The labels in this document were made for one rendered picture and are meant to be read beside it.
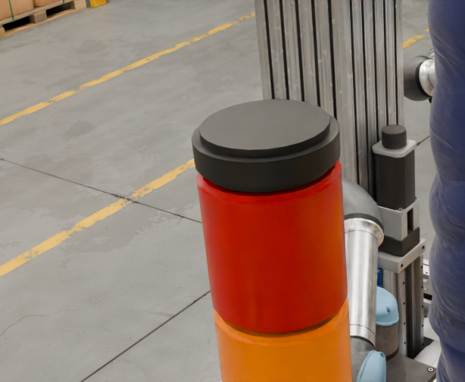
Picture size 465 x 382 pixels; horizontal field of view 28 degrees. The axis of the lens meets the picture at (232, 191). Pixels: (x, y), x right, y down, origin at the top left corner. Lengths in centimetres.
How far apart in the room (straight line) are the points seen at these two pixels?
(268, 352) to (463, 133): 98
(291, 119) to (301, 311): 7
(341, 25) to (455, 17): 89
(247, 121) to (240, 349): 8
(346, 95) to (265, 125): 186
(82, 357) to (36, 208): 163
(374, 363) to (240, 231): 131
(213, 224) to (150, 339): 408
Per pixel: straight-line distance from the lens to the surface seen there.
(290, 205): 31
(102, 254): 515
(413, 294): 252
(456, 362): 151
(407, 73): 251
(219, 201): 31
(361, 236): 179
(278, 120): 32
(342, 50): 214
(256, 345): 33
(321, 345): 34
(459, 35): 126
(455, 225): 137
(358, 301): 169
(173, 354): 428
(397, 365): 228
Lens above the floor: 246
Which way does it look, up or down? 26 degrees down
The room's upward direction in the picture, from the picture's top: 6 degrees counter-clockwise
